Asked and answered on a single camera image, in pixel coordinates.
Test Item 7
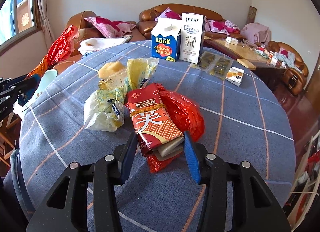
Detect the window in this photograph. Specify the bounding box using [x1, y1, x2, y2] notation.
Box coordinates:
[1, 0, 41, 54]

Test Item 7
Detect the white tall milk carton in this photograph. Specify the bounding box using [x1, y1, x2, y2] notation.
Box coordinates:
[180, 12, 206, 64]

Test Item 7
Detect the clear sachet strip left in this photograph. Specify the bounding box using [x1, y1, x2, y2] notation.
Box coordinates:
[197, 51, 215, 70]

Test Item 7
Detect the clear sachet strip right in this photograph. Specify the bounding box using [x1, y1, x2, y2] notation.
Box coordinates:
[208, 56, 233, 80]

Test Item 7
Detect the clear bag red print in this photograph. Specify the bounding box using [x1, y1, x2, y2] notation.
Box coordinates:
[158, 86, 205, 142]

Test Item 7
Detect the brown leather long sofa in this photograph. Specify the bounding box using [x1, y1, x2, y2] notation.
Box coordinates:
[137, 3, 245, 46]

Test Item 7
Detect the brown leather armchair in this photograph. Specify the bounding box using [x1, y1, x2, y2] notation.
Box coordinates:
[267, 41, 309, 96]

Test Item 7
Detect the blue LOOK milk carton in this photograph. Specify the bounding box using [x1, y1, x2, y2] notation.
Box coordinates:
[151, 18, 182, 62]

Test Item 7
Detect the light blue trash bin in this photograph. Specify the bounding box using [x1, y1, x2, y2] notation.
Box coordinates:
[13, 69, 58, 119]

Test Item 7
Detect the small white snack box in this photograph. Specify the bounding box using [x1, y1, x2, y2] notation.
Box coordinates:
[226, 66, 244, 86]

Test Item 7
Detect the wooden coffee table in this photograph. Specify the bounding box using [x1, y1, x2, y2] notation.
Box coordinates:
[204, 38, 286, 89]

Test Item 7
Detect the wooden chair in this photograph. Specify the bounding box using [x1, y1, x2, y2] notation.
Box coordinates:
[1, 112, 21, 176]

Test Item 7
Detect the brown leather chaise sofa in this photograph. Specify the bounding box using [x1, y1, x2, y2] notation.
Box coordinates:
[52, 10, 147, 73]

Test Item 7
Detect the clear snack wrapper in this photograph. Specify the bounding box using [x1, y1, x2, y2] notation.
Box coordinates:
[98, 69, 127, 90]

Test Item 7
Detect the folded white cloth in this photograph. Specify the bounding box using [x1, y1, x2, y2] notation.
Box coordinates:
[78, 37, 127, 55]

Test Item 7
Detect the pink pillow left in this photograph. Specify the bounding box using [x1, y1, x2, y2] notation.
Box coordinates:
[155, 8, 182, 22]

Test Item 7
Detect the beige curtain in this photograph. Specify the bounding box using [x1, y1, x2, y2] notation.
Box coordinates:
[37, 0, 55, 49]

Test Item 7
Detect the red snack package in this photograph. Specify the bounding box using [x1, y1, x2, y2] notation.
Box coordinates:
[126, 83, 184, 173]

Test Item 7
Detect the pink pillow right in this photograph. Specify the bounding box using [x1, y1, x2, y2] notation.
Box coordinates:
[205, 20, 229, 35]

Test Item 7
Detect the clear sachet strip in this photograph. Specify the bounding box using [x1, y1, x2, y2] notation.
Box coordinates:
[197, 51, 215, 70]
[208, 56, 233, 80]

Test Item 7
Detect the yellow white plastic bag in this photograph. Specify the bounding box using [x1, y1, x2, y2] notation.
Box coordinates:
[84, 57, 159, 132]

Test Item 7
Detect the white box on coffee table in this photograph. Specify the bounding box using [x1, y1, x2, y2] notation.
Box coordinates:
[226, 36, 239, 46]

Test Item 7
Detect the yellow sponge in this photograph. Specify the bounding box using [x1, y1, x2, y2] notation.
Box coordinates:
[98, 62, 125, 79]

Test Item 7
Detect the red plastic bag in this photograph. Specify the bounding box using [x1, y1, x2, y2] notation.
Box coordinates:
[46, 24, 79, 66]

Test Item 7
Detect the tall patterned floor lamp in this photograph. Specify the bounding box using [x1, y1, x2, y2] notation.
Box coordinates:
[246, 6, 257, 24]

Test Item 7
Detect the pink red pillow on chaise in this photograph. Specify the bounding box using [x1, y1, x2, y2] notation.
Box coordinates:
[84, 16, 136, 38]

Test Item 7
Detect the pink covered chair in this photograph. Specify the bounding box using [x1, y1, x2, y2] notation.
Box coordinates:
[240, 23, 271, 45]

